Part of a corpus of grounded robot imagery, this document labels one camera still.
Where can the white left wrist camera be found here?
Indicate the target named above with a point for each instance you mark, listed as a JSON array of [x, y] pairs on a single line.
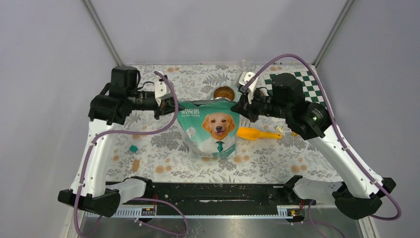
[[162, 91]]

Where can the small cream crumb piece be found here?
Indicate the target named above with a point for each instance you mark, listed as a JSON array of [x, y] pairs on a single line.
[[280, 129]]

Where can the small teal cube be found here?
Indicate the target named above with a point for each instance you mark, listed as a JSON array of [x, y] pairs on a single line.
[[133, 149]]

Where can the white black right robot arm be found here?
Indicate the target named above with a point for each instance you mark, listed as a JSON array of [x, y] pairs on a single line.
[[360, 190]]

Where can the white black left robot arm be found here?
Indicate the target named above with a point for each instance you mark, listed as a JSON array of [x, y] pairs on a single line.
[[108, 112]]

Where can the green white checkerboard mat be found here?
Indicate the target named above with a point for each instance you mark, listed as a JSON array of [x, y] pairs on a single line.
[[310, 86]]

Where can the white slotted cable duct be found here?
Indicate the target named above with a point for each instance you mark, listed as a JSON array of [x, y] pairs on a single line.
[[166, 212]]

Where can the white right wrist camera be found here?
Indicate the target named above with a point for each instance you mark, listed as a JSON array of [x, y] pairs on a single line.
[[248, 83]]

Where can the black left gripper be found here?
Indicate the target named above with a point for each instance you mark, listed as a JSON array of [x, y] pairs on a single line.
[[167, 105]]

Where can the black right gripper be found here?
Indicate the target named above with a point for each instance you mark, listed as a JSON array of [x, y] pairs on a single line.
[[247, 109]]

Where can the mint double pet bowl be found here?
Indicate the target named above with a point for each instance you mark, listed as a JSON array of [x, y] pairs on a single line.
[[229, 92]]

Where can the small tan wooden block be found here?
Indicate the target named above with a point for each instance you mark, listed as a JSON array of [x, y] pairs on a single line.
[[135, 165]]

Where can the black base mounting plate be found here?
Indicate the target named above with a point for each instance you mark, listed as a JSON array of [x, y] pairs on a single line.
[[236, 197]]

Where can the teal pet food bag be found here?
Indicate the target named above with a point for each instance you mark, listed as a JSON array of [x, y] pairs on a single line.
[[210, 127]]

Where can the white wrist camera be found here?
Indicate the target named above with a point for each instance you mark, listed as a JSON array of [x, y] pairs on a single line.
[[248, 83], [162, 91]]

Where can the clear plastic water bottle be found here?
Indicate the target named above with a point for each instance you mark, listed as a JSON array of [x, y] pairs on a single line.
[[243, 66]]

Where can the floral table mat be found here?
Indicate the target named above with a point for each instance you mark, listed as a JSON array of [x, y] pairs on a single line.
[[165, 157]]

